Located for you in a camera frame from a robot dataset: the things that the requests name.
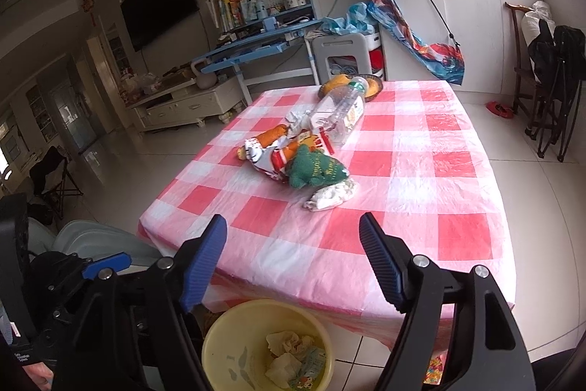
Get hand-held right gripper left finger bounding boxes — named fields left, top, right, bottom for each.
left=51, top=214, right=228, bottom=391

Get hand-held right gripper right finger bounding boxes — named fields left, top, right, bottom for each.
left=359, top=212, right=537, bottom=391

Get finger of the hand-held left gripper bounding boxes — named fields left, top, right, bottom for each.
left=68, top=252, right=132, bottom=282

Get white wrapper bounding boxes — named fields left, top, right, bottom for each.
left=302, top=178, right=357, bottom=212

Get yellow plastic bin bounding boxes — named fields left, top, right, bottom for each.
left=201, top=299, right=334, bottom=391

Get green knitted cloth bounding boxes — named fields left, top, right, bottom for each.
left=286, top=145, right=351, bottom=189

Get silver red snack bag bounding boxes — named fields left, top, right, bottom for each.
left=242, top=137, right=298, bottom=182

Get red plastic strip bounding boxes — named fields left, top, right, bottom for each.
left=319, top=126, right=336, bottom=154

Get clear plastic bottle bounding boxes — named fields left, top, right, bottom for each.
left=308, top=76, right=371, bottom=144

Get person's left hand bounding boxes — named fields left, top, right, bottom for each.
left=21, top=364, right=53, bottom=391

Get red white checkered tablecloth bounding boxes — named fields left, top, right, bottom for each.
left=137, top=78, right=517, bottom=350

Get small black folding chair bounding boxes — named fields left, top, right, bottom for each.
left=30, top=146, right=84, bottom=220

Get crumpled white paper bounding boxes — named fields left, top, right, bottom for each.
left=266, top=329, right=313, bottom=383

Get colourful floor packet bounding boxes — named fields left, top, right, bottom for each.
left=426, top=353, right=452, bottom=388

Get light green printed packet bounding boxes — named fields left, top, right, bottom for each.
left=292, top=347, right=329, bottom=390

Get white television cabinet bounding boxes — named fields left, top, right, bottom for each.
left=128, top=75, right=245, bottom=133

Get dark fruit bowl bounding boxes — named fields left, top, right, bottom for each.
left=319, top=74, right=384, bottom=102

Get yellow bread roll, left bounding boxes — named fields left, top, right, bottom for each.
left=329, top=75, right=356, bottom=92

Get red slipper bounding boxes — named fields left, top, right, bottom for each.
left=486, top=100, right=513, bottom=119

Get white plastic stool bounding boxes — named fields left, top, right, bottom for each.
left=312, top=33, right=383, bottom=85

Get colourful printed bag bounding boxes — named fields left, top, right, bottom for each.
left=366, top=0, right=465, bottom=85

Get blue study desk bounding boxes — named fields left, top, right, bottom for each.
left=198, top=0, right=323, bottom=105

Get blue plastic bag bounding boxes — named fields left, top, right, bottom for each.
left=323, top=1, right=378, bottom=35

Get row of books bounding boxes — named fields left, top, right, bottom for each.
left=206, top=0, right=244, bottom=34

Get dark wooden chair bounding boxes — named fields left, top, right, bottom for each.
left=505, top=1, right=550, bottom=130

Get white stuffed bag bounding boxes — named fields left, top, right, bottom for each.
left=522, top=1, right=557, bottom=37

